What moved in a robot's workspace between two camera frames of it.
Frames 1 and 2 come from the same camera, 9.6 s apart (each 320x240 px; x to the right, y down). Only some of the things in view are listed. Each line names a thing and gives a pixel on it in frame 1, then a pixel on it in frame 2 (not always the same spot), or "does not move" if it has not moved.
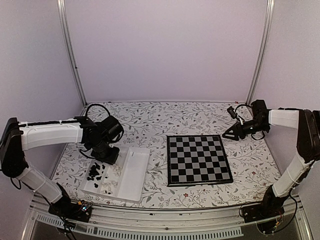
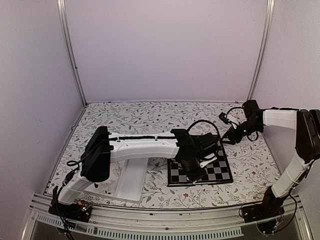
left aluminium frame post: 61,7 does not move
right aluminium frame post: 262,52 does not move
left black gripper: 111,160 → 196,177
